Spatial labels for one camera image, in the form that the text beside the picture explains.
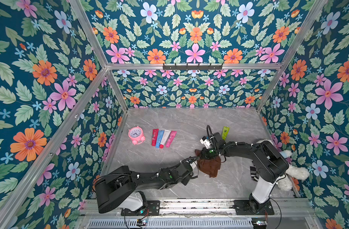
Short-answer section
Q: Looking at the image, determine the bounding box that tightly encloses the white toothpaste tube orange cap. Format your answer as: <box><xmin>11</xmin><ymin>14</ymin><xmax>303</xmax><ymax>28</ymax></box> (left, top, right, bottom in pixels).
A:
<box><xmin>190</xmin><ymin>162</ymin><xmax>198</xmax><ymax>170</ymax></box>

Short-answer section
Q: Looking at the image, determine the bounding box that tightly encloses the pink toothpaste tube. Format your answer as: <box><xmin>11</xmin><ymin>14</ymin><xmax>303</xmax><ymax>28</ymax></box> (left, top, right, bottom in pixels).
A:
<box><xmin>165</xmin><ymin>131</ymin><xmax>177</xmax><ymax>148</ymax></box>

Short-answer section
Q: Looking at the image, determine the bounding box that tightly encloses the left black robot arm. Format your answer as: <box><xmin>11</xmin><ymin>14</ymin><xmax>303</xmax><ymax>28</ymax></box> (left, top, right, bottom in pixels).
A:
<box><xmin>94</xmin><ymin>157</ymin><xmax>198</xmax><ymax>214</ymax></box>

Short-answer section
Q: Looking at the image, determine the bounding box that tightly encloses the pink alarm clock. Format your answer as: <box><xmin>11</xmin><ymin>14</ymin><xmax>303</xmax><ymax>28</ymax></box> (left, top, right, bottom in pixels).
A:
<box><xmin>128</xmin><ymin>126</ymin><xmax>146</xmax><ymax>145</ymax></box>

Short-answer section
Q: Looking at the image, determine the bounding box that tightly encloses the brown cloth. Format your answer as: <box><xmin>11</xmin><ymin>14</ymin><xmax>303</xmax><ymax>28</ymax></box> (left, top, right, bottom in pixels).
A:
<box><xmin>197</xmin><ymin>155</ymin><xmax>221</xmax><ymax>178</ymax></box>

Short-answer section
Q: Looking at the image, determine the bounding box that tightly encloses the white teddy bear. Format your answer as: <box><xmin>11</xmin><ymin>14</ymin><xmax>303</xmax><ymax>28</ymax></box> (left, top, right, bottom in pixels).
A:
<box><xmin>254</xmin><ymin>140</ymin><xmax>309</xmax><ymax>191</ymax></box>

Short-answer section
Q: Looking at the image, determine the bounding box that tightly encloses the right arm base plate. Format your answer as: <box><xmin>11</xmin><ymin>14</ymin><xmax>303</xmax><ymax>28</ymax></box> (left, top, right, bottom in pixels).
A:
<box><xmin>233</xmin><ymin>200</ymin><xmax>274</xmax><ymax>216</ymax></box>

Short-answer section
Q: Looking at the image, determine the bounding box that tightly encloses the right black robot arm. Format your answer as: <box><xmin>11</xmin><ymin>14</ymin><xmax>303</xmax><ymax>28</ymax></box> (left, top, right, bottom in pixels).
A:
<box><xmin>195</xmin><ymin>133</ymin><xmax>289</xmax><ymax>214</ymax></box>

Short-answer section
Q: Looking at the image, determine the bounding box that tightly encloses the striped black white cloth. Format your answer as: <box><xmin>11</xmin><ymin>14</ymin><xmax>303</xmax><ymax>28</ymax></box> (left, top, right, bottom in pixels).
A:
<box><xmin>250</xmin><ymin>167</ymin><xmax>259</xmax><ymax>182</ymax></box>

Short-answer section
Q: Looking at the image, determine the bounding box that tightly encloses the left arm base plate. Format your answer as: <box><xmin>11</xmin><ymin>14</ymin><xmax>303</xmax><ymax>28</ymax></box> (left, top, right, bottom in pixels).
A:
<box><xmin>121</xmin><ymin>200</ymin><xmax>161</xmax><ymax>217</ymax></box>

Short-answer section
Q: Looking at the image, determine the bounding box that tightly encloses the magenta toothpaste tube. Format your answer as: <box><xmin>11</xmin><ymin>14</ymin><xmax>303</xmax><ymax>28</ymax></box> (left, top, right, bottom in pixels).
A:
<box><xmin>152</xmin><ymin>129</ymin><xmax>159</xmax><ymax>147</ymax></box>

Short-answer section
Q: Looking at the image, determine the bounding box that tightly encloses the green toothpaste tube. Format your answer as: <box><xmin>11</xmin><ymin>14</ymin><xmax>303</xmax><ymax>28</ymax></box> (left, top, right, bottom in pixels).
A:
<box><xmin>222</xmin><ymin>127</ymin><xmax>230</xmax><ymax>140</ymax></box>

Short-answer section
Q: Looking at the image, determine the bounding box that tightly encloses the white toothpaste tube red cap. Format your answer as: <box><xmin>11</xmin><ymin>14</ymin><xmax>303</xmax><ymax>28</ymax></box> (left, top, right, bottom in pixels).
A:
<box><xmin>159</xmin><ymin>130</ymin><xmax>171</xmax><ymax>149</ymax></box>

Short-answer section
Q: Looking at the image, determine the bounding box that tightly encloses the blue toothpaste tube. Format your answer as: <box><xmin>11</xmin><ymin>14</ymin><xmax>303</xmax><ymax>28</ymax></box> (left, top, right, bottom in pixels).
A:
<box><xmin>155</xmin><ymin>130</ymin><xmax>164</xmax><ymax>148</ymax></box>

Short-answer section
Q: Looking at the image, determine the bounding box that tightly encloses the metal hook rail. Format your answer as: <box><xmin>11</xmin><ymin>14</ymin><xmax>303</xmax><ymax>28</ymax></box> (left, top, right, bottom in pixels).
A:
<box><xmin>162</xmin><ymin>64</ymin><xmax>223</xmax><ymax>71</ymax></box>

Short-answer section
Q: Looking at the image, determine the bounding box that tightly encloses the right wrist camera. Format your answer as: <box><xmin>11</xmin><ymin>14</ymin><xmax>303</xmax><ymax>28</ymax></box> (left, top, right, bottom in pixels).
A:
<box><xmin>200</xmin><ymin>136</ymin><xmax>212</xmax><ymax>149</ymax></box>

